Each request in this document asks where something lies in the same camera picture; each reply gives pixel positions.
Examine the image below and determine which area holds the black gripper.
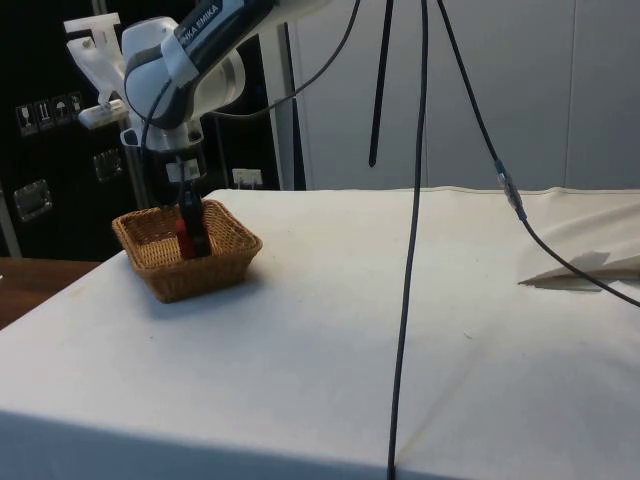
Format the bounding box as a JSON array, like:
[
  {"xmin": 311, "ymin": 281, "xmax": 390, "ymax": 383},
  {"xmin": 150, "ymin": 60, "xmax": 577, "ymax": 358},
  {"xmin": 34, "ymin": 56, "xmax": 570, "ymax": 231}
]
[{"xmin": 148, "ymin": 147, "xmax": 212, "ymax": 261}]

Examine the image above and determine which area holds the red cube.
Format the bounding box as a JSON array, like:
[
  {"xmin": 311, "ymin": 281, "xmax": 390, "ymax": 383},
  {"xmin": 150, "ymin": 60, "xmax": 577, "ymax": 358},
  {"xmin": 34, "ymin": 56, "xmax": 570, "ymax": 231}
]
[{"xmin": 174, "ymin": 212, "xmax": 195, "ymax": 260}]

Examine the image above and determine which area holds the wicker basket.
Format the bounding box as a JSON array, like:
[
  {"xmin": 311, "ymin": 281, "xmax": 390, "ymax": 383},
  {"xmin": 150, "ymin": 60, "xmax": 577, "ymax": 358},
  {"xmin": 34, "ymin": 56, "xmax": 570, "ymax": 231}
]
[{"xmin": 111, "ymin": 198, "xmax": 264, "ymax": 304}]

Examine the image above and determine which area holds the black cabinet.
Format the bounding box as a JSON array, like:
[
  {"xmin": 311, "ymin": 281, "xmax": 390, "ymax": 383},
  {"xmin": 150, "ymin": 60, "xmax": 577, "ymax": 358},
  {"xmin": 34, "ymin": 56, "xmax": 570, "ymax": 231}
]
[{"xmin": 0, "ymin": 0, "xmax": 307, "ymax": 261}]

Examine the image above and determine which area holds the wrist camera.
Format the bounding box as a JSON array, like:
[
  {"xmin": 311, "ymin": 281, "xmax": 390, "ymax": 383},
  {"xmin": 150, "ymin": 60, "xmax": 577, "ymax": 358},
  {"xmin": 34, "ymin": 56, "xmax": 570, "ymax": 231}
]
[{"xmin": 77, "ymin": 100, "xmax": 127, "ymax": 131}]

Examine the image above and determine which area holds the white plastic bracket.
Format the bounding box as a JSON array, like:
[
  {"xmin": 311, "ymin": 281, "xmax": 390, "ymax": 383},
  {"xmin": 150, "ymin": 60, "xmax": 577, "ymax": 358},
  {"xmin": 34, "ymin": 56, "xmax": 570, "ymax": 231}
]
[{"xmin": 63, "ymin": 13, "xmax": 126, "ymax": 104}]

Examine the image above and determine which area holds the black cable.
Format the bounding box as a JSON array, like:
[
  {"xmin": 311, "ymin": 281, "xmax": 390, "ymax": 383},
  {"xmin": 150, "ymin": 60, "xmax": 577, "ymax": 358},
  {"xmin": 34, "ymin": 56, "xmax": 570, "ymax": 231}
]
[
  {"xmin": 435, "ymin": 0, "xmax": 640, "ymax": 308},
  {"xmin": 367, "ymin": 0, "xmax": 396, "ymax": 168},
  {"xmin": 386, "ymin": 0, "xmax": 431, "ymax": 480},
  {"xmin": 209, "ymin": 0, "xmax": 362, "ymax": 119}
]

